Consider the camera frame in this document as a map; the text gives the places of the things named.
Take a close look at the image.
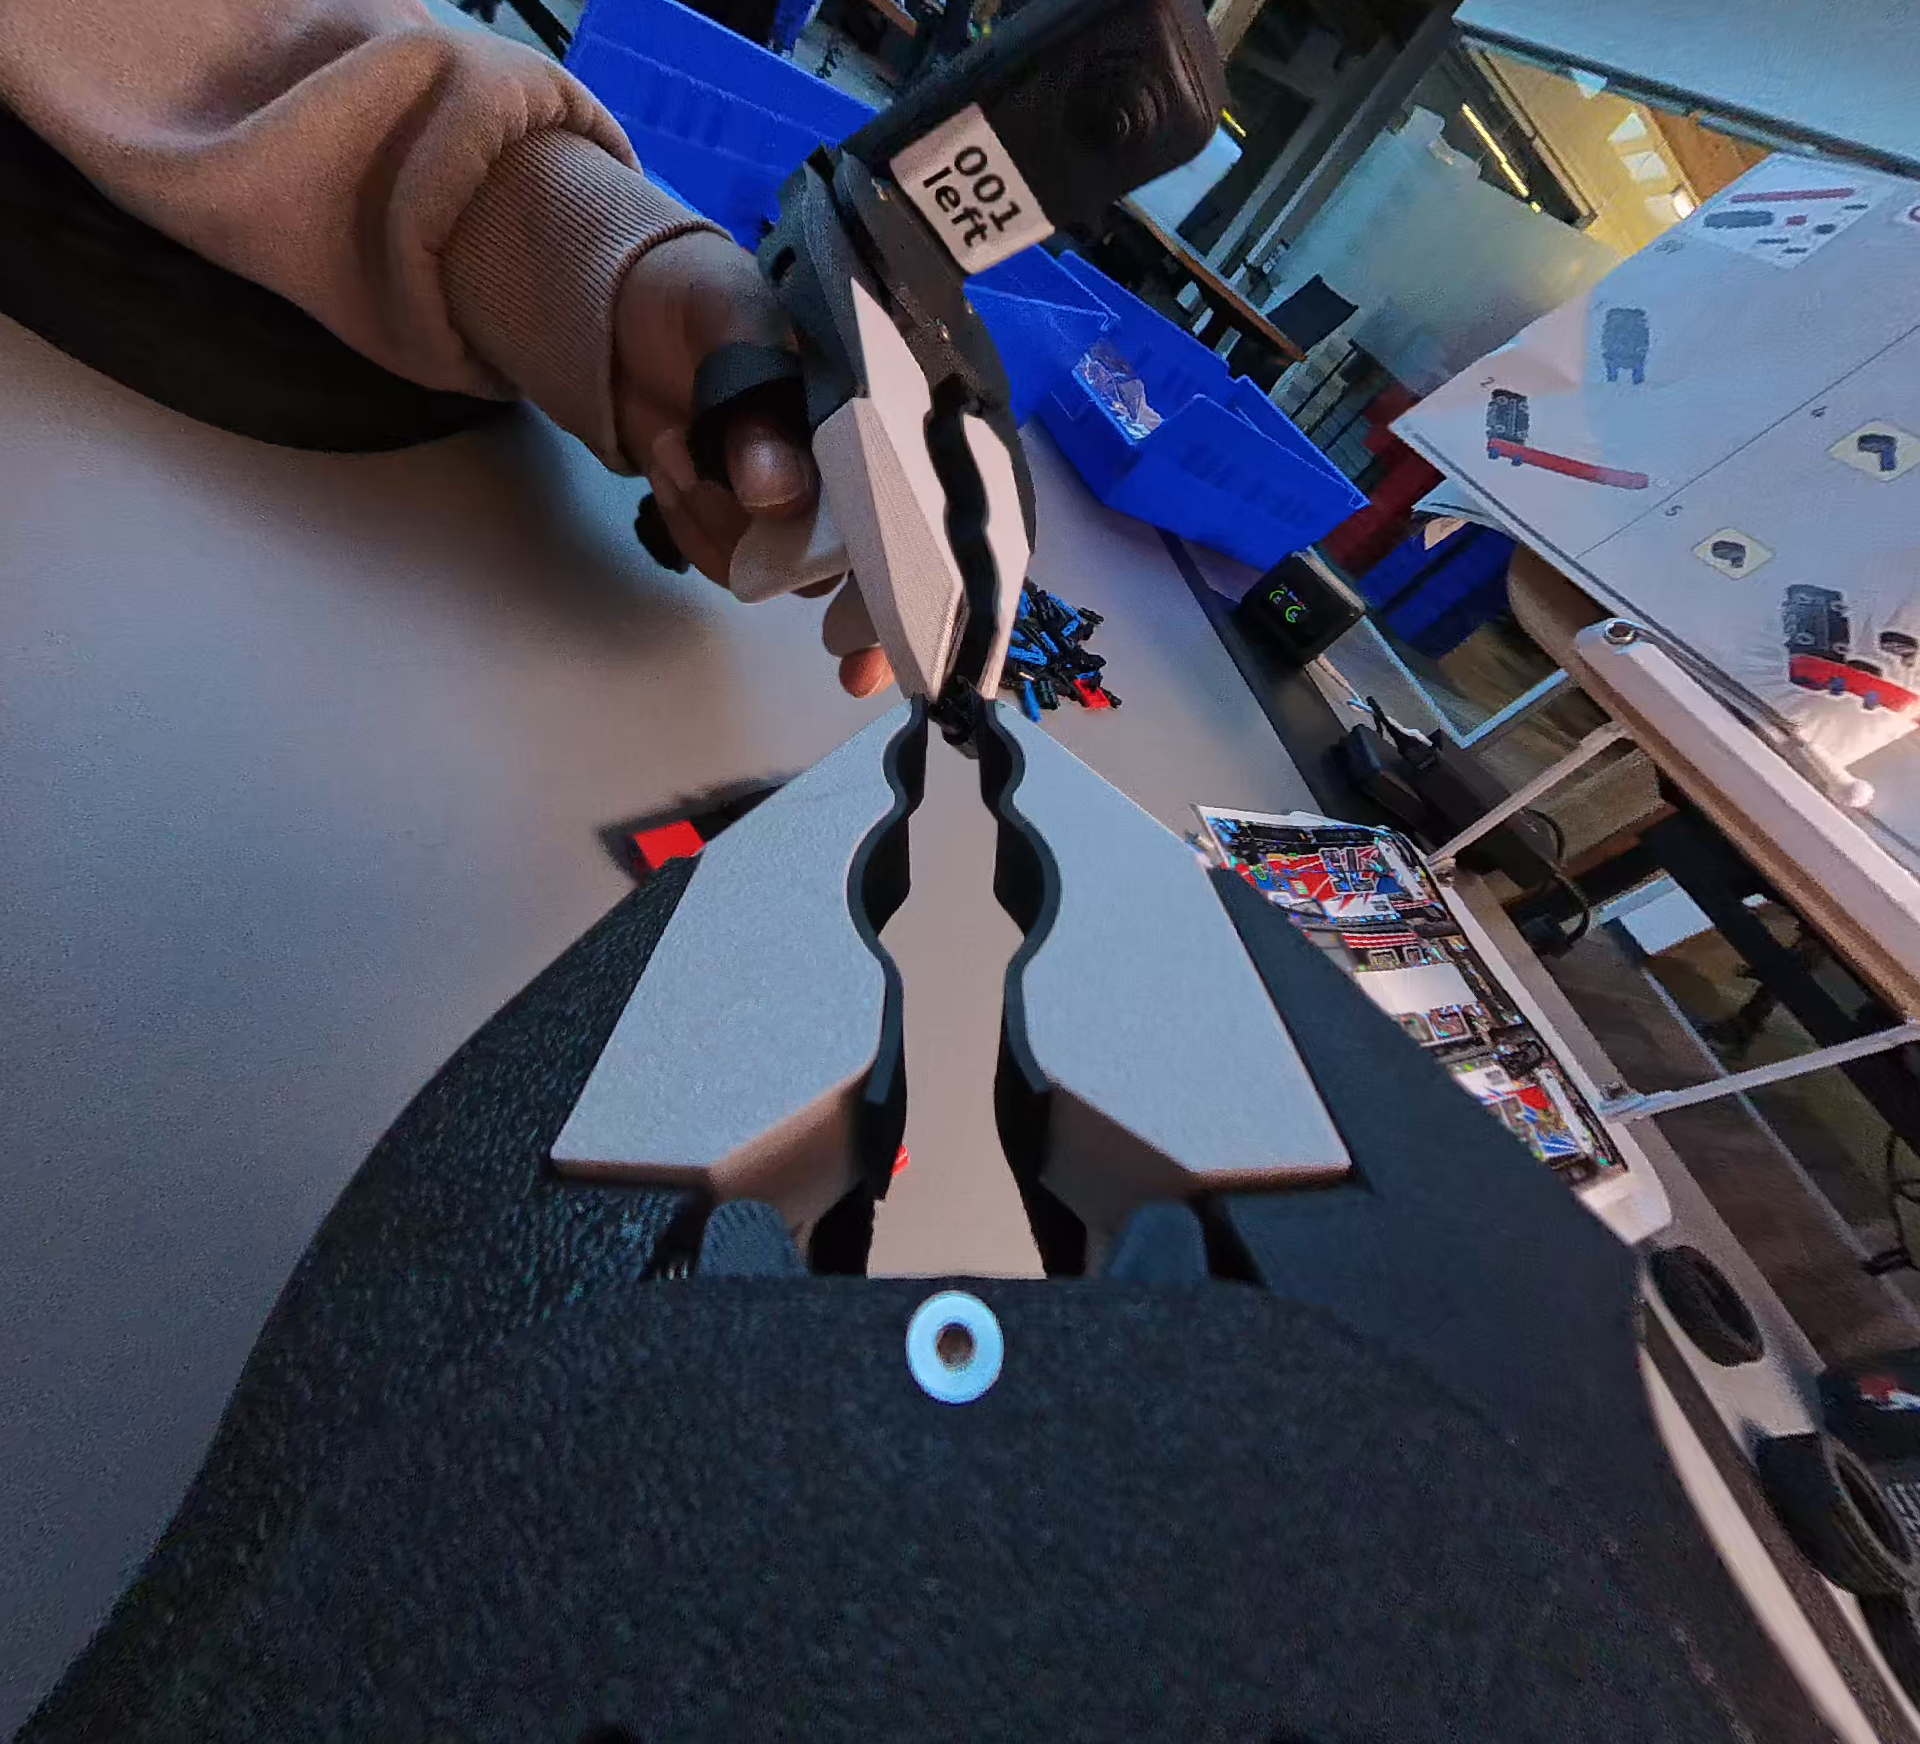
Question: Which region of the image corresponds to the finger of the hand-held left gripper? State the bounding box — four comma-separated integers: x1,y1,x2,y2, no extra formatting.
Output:
932,404,1038,713
813,274,980,703

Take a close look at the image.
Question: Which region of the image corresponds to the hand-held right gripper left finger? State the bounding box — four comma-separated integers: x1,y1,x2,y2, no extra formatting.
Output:
553,700,932,1238

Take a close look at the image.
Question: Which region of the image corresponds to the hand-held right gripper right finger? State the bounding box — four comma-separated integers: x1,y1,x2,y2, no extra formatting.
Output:
977,703,1355,1238

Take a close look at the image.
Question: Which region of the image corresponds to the person's left forearm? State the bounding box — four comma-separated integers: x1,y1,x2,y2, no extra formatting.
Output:
0,0,736,471

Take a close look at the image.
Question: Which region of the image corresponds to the black lego tyre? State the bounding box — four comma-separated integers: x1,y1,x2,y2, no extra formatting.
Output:
1649,1238,1774,1368
1755,1432,1920,1600

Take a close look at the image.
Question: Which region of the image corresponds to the lego instruction booklet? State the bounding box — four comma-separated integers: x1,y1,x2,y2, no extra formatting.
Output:
1390,153,1920,767

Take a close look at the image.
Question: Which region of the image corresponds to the person's left hand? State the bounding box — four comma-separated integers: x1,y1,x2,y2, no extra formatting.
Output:
603,228,904,700

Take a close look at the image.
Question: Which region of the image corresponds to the pile of black blue pins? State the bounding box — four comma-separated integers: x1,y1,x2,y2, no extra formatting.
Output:
1002,584,1125,719

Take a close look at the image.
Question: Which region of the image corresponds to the small crinkled plastic bag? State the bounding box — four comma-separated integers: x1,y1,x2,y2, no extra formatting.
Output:
1070,341,1169,441

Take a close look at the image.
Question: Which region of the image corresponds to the colourful sticker sheet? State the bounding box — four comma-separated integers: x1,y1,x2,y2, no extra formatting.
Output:
1194,805,1632,1194

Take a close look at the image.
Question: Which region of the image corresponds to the black device with green display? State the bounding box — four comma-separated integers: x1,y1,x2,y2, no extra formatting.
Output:
1229,550,1366,669

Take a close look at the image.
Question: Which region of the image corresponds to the blue bin with label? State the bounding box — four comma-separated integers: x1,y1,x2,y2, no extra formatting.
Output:
566,0,1125,432

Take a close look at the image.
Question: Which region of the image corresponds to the black charger with cable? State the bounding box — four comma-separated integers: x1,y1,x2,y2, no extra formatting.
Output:
1329,700,1598,953

